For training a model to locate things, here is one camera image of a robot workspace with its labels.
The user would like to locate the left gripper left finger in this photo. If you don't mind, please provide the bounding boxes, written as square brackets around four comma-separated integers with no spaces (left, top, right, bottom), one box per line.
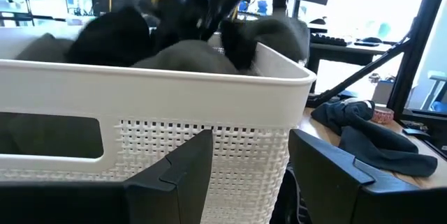
[0,128,214,224]

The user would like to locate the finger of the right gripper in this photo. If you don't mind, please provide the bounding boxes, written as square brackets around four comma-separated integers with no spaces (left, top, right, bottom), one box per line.
[200,0,246,42]

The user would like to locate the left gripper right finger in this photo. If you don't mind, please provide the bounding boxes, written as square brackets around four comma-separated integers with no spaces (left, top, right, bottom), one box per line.
[288,128,447,224]

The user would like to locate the grey garment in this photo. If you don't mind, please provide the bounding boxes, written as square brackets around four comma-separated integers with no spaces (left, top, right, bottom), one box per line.
[131,16,312,77]

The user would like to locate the navy garment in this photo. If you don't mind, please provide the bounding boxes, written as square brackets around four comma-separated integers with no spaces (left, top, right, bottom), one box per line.
[310,98,439,178]

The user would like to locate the pink tape roll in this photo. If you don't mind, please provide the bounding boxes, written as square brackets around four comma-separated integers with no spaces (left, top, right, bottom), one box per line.
[370,107,395,125]

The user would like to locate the white perforated plastic laundry basket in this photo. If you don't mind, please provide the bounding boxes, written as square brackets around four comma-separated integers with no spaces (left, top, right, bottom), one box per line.
[0,24,317,224]

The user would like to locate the black keyboard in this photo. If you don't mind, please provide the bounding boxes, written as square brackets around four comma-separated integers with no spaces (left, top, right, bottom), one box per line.
[309,32,352,47]

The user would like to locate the office desk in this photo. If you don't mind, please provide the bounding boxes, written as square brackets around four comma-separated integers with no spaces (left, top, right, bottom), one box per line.
[307,40,394,94]

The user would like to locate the black diagonal frame strut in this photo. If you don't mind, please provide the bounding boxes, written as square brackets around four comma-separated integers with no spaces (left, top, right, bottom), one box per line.
[306,37,411,108]

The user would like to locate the black frame post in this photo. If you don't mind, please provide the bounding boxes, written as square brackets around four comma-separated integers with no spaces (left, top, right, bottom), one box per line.
[386,0,447,117]

